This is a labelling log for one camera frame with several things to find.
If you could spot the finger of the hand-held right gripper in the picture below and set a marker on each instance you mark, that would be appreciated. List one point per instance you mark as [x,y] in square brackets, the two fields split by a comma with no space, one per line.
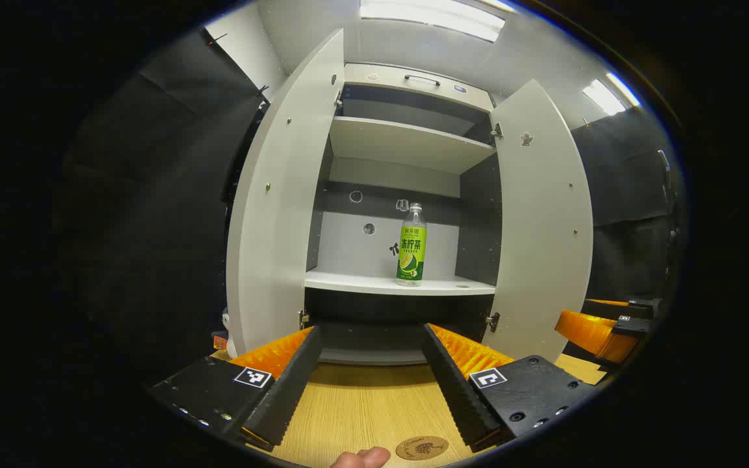
[586,331]
[615,309]

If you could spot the green label clear bottle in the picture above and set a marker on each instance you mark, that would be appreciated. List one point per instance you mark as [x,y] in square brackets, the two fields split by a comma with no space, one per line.
[411,253]

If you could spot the short ceiling light panel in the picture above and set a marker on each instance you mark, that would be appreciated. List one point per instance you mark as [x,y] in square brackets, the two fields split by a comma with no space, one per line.
[605,97]

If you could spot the grey wooden cabinet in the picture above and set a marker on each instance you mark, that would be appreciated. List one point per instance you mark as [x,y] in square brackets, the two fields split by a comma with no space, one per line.
[348,250]

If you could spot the light grey cabinet door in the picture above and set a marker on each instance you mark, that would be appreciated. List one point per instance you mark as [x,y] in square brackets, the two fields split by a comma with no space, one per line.
[277,214]
[537,227]

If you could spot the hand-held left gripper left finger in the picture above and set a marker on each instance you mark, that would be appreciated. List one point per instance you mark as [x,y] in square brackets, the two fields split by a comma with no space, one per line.
[290,390]

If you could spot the light grey cabinet shelf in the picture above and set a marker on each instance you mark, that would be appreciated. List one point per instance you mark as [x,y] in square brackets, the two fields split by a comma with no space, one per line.
[361,283]
[400,143]

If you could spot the round cork coaster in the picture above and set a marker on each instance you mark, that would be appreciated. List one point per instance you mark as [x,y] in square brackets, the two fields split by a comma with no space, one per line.
[421,448]

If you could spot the long ceiling light panel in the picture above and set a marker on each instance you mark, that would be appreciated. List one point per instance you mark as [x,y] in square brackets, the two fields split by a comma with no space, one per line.
[433,18]

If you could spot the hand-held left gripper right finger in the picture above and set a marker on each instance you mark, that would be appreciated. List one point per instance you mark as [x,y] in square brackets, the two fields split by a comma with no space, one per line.
[456,390]

